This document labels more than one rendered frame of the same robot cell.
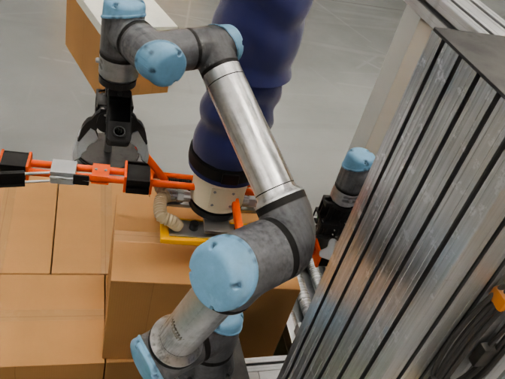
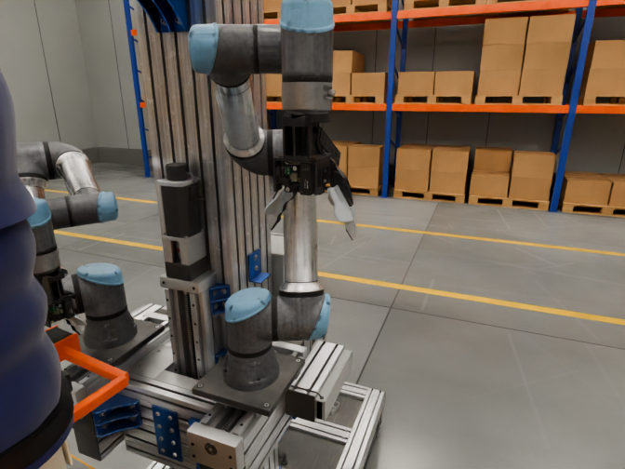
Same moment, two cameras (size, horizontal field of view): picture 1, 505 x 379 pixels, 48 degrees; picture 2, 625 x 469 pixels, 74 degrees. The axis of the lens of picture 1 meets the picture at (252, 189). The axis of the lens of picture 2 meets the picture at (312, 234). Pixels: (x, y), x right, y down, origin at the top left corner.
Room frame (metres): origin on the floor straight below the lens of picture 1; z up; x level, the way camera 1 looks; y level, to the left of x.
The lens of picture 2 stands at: (1.41, 0.79, 1.75)
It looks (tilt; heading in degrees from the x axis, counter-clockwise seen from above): 18 degrees down; 226
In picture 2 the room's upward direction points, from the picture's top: straight up
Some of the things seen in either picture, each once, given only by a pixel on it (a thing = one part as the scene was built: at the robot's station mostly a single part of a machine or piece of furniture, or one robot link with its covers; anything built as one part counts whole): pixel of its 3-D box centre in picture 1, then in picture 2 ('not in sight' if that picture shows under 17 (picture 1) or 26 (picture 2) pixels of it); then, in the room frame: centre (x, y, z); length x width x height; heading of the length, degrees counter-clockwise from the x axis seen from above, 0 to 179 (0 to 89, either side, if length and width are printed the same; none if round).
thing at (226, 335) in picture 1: (213, 325); (251, 317); (0.86, 0.00, 1.20); 0.13 x 0.12 x 0.14; 140
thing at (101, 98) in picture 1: (115, 100); (305, 154); (0.96, 0.31, 1.66); 0.09 x 0.08 x 0.12; 24
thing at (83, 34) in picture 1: (118, 36); not in sight; (2.90, 0.96, 0.82); 0.60 x 0.40 x 0.40; 40
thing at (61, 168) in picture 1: (63, 171); not in sight; (1.27, 0.55, 1.17); 0.07 x 0.07 x 0.04; 18
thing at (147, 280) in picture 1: (195, 279); not in sight; (1.40, 0.11, 0.74); 0.60 x 0.40 x 0.40; 108
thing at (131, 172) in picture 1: (137, 177); not in sight; (1.33, 0.34, 1.18); 0.10 x 0.08 x 0.06; 18
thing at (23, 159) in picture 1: (15, 164); not in sight; (1.23, 0.68, 1.18); 0.08 x 0.07 x 0.05; 108
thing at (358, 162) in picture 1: (356, 171); (32, 226); (1.24, -0.24, 1.48); 0.09 x 0.08 x 0.11; 79
